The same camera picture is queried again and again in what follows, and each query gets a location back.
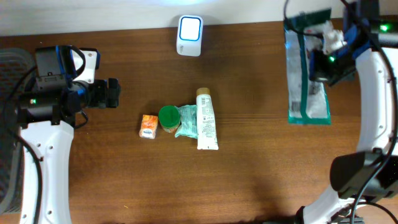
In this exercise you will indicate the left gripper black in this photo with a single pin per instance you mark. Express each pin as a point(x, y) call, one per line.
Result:
point(116, 89)

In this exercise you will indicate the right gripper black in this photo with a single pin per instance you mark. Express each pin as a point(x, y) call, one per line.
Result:
point(317, 69)

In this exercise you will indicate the green 3M gloves package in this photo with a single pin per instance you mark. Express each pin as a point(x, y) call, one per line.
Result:
point(308, 101)

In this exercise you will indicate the orange tissue packet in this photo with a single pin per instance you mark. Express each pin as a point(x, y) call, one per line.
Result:
point(149, 125)

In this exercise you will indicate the green-lid jar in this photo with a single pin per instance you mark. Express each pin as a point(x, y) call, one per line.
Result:
point(169, 118)

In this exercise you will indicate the mint green plastic packet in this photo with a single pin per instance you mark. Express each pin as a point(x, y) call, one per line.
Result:
point(188, 125)

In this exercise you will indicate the white tube tan cap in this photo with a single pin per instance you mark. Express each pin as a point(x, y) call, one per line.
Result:
point(206, 125)

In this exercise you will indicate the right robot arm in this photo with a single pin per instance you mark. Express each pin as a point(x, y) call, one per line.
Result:
point(370, 174)

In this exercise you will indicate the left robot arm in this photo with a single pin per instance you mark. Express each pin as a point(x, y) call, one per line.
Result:
point(65, 85)

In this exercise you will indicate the white barcode scanner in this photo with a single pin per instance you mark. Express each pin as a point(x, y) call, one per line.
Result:
point(189, 35)

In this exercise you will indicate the grey plastic basket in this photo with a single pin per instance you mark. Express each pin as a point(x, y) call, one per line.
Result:
point(14, 63)

